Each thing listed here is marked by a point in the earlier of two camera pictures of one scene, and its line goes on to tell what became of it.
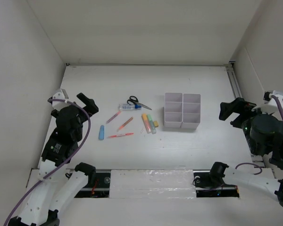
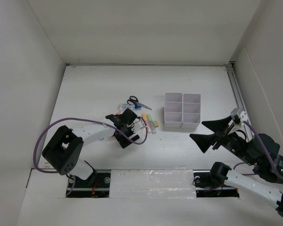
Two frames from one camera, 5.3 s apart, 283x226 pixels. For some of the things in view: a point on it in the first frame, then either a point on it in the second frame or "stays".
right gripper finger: x=227 y=108 to x=218 y=125
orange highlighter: x=146 y=122 stays
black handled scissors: x=134 y=100 stays
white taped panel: x=152 y=183 stays
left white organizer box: x=173 y=109 stays
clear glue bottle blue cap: x=128 y=107 stays
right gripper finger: x=237 y=122 to x=204 y=141
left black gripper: x=90 y=107 to x=122 y=142
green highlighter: x=151 y=124 stays
